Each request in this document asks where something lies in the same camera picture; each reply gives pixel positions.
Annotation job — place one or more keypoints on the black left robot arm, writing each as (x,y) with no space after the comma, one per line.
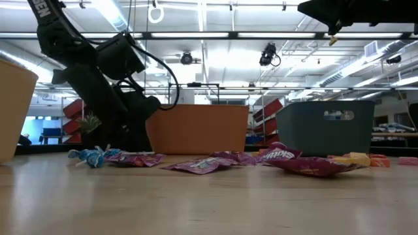
(55,36)

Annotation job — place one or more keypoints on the black overhead frame bar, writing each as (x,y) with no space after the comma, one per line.
(233,35)

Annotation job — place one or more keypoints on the orange plastic bin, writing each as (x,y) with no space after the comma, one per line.
(196,130)

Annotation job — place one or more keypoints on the teal plastic bin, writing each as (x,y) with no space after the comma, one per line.
(303,130)

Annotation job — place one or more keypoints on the small potted green plant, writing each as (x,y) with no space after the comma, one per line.
(89,124)

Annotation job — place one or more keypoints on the red bin rack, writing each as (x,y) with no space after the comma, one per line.
(269,109)
(73,109)

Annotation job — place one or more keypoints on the black background rail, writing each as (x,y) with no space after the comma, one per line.
(294,88)

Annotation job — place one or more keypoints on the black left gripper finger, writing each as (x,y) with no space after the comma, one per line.
(146,138)
(127,138)

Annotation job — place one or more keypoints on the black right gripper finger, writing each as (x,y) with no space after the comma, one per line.
(318,5)
(321,14)

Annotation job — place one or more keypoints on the black ceiling camera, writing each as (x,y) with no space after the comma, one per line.
(186,58)

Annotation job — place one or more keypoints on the yellow plastic bin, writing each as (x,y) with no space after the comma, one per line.
(16,114)

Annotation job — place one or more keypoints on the white ceiling vent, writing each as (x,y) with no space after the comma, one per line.
(371,49)

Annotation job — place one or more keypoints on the black ceiling speaker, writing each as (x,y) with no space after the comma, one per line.
(393,59)

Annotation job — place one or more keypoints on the black aluminium table frame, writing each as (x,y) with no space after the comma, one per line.
(49,149)

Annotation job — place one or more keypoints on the pink Starburst candy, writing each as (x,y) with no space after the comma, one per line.
(336,156)

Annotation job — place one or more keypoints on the purple Skittles candy bag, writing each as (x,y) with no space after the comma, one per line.
(277,153)
(202,164)
(238,157)
(310,166)
(137,160)

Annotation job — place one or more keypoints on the white LED light bar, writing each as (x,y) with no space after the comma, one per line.
(189,35)
(369,35)
(98,35)
(16,35)
(276,35)

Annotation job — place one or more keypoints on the wooden background table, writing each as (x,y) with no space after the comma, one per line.
(392,134)

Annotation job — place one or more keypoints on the small yellow ceiling tag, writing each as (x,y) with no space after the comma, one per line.
(333,41)

